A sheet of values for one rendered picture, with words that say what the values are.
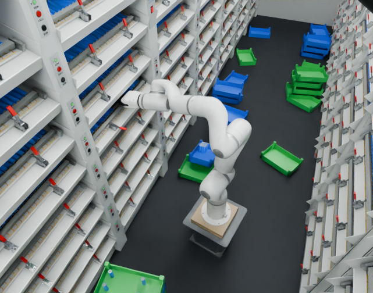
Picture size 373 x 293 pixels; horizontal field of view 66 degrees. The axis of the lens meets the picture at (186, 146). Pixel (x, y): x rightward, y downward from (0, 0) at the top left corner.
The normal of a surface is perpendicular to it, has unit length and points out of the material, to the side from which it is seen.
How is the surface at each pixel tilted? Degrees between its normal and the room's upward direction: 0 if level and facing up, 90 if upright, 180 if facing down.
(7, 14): 90
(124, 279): 0
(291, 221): 0
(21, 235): 19
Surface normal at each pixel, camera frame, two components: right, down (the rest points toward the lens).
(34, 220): 0.29, -0.56
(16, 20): -0.38, 0.68
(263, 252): 0.00, -0.69
